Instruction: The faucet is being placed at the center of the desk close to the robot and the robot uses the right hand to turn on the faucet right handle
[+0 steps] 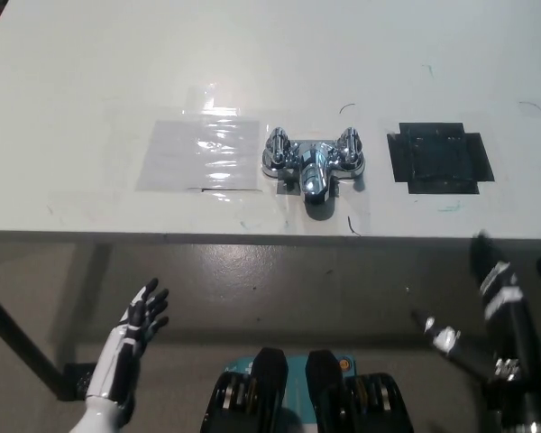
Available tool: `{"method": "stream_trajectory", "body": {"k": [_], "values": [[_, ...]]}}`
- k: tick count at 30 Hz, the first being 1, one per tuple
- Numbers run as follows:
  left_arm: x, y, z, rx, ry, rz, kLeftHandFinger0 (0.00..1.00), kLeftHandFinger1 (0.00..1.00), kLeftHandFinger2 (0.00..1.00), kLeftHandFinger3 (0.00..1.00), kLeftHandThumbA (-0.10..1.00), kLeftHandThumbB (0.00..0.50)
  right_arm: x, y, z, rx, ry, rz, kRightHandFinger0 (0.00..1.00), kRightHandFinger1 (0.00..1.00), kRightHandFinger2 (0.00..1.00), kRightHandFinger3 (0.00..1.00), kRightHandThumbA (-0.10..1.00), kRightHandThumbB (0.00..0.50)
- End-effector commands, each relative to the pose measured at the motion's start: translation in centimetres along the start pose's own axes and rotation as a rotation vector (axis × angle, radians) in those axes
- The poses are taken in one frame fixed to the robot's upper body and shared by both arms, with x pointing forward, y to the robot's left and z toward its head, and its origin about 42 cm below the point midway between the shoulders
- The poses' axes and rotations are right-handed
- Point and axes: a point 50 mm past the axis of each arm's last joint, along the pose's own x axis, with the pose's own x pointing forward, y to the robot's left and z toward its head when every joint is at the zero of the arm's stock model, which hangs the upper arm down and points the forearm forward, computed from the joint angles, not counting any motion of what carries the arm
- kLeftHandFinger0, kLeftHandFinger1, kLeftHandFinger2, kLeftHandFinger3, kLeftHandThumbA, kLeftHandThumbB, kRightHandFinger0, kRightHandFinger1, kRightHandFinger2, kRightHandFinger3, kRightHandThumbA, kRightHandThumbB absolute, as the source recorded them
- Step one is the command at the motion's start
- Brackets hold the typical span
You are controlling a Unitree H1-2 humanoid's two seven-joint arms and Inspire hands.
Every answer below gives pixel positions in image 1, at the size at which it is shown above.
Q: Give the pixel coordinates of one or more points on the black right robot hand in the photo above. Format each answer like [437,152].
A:
[509,311]

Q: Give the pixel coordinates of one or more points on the black table foot plate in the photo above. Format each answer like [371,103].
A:
[79,383]

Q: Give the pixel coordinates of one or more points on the black table leg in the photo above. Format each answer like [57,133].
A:
[22,343]

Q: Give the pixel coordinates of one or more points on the chrome faucet body with spout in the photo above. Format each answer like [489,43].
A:
[314,173]

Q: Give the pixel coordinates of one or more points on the black tape patch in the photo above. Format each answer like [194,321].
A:
[437,158]

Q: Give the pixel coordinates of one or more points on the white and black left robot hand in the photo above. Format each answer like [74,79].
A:
[117,347]

